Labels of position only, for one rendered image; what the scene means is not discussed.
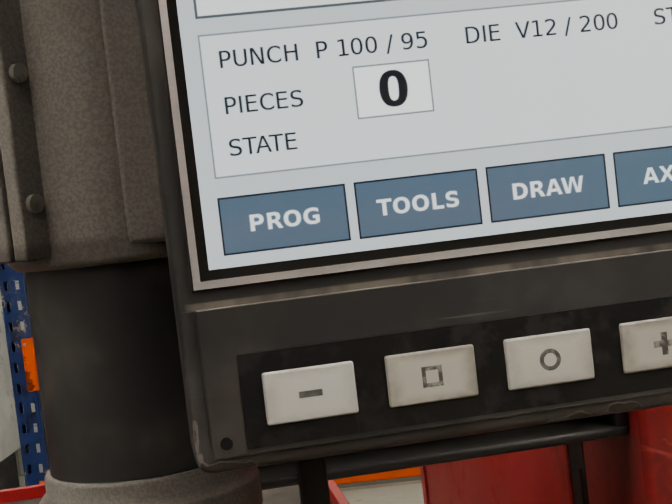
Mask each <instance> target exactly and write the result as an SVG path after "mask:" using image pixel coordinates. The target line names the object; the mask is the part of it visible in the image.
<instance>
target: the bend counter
mask: <svg viewBox="0 0 672 504"><path fill-rule="evenodd" d="M352 73H353V82H354V90H355V99H356V108H357V117H358V120H359V119H368V118H377V117H386V116H396V115H405V114H414V113H423V112H433V111H435V110H434V101H433V92H432V83H431V74H430V65H429V59H423V60H413V61H403V62H393V63H383V64H373V65H363V66H353V67H352Z"/></svg>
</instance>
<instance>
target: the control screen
mask: <svg viewBox="0 0 672 504"><path fill-rule="evenodd" d="M176 4H177V12H178V20H179V29H180V37H181V45H182V53H183V61H184V70H185V78H186V86H187V94H188V103H189V111H190V119H191V127H192V136H193V144H194V152H195V160H196V168H197V177H198V185H199V193H200V201H201V210H202V218H203V226H204V234H205V243H206V251H207V259H208V267H209V270H216V269H224V268H232V267H240V266H248V265H256V264H264V263H272V262H280V261H288V260H296V259H304V258H312V257H320V256H328V255H336V254H345V253H353V252H361V251H369V250H377V249H385V248H393V247H401V246H409V245H417V244H425V243H433V242H441V241H449V240H457V239H465V238H473V237H481V236H489V235H497V234H505V233H513V232H521V231H529V230H537V229H545V228H553V227H561V226H569V225H577V224H585V223H593V222H601V221H609V220H617V219H625V218H633V217H641V216H649V215H657V214H665V213H672V0H176ZM423 59H429V65H430V74H431V83H432V92H433V101H434V110H435V111H433V112H423V113H414V114H405V115H396V116H386V117H377V118H368V119H359V120H358V117H357V108H356V99H355V90H354V82H353V73H352V67H353V66H363V65H373V64H383V63H393V62H403V61H413V60H423Z"/></svg>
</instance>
